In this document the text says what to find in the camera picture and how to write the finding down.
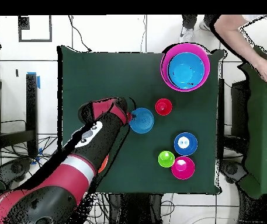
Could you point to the person's white shoe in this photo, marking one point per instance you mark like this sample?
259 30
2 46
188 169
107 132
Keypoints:
186 35
204 25

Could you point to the red cup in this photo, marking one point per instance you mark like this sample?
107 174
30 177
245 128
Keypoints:
163 106

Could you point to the small light blue ridged bowl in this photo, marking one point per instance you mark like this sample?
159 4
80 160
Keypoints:
143 121

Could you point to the dark green tablecloth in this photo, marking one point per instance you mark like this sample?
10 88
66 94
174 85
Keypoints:
112 77

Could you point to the large pink bowl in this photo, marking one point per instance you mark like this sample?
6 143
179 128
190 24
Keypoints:
206 67

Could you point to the blue tape strip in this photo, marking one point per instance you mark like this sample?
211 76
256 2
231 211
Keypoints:
38 81

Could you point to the green cup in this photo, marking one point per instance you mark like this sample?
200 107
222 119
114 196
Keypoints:
166 161

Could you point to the black metal stand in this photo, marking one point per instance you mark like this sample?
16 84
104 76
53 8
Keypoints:
220 105
31 105

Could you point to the small pink-red bowl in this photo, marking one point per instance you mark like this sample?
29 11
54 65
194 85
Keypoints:
183 171

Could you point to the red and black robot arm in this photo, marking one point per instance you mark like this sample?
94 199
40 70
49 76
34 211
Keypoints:
65 177

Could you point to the black floor stand base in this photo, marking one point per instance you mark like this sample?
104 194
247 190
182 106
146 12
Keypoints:
16 168
231 169

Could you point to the black square floor frame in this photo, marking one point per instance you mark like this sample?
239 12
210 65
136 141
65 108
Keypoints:
35 40

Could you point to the small dark blue bowl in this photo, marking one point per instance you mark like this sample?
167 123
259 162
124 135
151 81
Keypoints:
190 147

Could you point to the large blue bowl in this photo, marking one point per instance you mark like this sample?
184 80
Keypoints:
185 71

